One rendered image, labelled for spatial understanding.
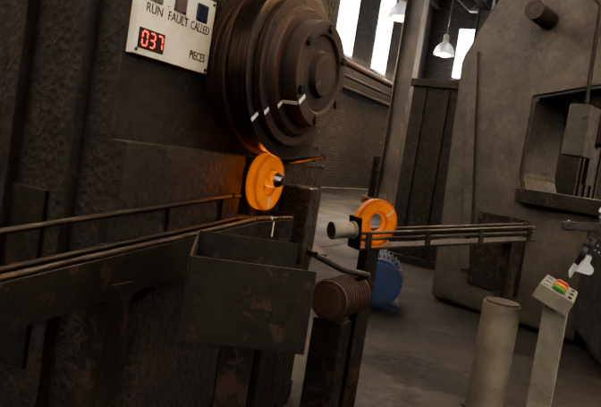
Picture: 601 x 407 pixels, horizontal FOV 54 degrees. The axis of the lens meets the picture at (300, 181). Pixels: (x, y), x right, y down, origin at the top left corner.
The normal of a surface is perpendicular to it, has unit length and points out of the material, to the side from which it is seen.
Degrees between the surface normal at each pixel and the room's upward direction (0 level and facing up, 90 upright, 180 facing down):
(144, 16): 90
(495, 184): 90
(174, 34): 90
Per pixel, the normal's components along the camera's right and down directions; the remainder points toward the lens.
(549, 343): -0.47, -0.03
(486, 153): -0.67, -0.07
